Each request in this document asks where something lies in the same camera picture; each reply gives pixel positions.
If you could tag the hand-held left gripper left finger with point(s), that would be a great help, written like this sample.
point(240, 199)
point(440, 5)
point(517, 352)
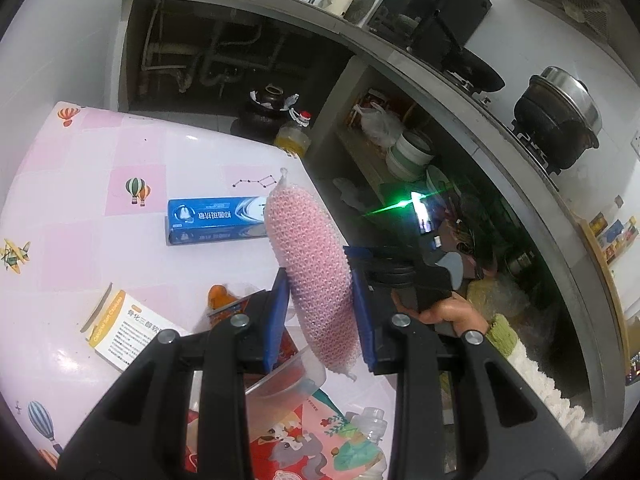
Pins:
point(277, 312)

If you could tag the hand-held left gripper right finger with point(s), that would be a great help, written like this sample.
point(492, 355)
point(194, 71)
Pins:
point(361, 312)

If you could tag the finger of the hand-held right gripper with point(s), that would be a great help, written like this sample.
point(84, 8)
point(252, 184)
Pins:
point(365, 254)

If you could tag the pink foam mesh packet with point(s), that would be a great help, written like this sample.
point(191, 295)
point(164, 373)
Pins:
point(310, 270)

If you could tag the red tin can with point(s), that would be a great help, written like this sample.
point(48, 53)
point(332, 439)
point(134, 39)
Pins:
point(222, 300)

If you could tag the clear plastic container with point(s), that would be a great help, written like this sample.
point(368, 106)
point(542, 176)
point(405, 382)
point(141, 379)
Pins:
point(295, 382)

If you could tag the person's right forearm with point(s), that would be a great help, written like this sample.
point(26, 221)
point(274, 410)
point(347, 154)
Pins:
point(540, 385)

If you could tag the person's right hand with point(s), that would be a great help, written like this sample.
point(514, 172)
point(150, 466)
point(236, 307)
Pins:
point(450, 317)

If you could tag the white cloth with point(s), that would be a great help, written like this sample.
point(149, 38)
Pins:
point(350, 192)

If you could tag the stack of plates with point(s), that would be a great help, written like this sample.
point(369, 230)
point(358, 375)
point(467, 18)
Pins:
point(440, 182)

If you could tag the stack of white bowls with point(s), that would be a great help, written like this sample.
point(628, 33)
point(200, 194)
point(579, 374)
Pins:
point(407, 157)

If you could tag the blue toothpaste box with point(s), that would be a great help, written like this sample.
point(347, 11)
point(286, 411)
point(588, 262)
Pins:
point(215, 217)

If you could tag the clear plastic bottle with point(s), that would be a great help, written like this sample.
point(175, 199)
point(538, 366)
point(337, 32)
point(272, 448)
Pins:
point(369, 427)

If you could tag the white plastic bag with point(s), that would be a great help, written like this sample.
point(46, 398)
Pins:
point(377, 122)

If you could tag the cartoon printed red packet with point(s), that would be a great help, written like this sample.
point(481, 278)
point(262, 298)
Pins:
point(285, 445)

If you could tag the yellow oil bottle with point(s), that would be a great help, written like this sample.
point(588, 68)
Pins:
point(292, 137)

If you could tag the white yellow medicine box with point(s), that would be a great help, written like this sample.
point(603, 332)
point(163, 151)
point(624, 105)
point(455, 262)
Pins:
point(125, 327)

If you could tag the gas stove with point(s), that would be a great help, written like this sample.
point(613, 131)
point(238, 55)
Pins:
point(525, 145)

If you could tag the dark ceramic jar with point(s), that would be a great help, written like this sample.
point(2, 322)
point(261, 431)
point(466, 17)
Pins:
point(265, 110)

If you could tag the row of spice bottles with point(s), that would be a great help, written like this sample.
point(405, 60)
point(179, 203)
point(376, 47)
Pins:
point(612, 235)

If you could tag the black pot with steel lid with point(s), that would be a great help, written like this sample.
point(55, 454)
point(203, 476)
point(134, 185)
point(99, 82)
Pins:
point(555, 115)

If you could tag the black wok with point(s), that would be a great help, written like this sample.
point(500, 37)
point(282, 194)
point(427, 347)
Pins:
point(475, 72)

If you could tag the round strainer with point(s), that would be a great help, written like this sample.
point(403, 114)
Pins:
point(361, 6)

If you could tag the sink drain pipes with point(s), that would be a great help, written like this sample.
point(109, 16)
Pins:
point(210, 60)

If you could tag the black countertop cabinet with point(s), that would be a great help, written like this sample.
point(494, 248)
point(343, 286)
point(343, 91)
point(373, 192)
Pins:
point(430, 5)

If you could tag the white wall socket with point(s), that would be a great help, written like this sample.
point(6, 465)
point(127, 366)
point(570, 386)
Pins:
point(636, 145)

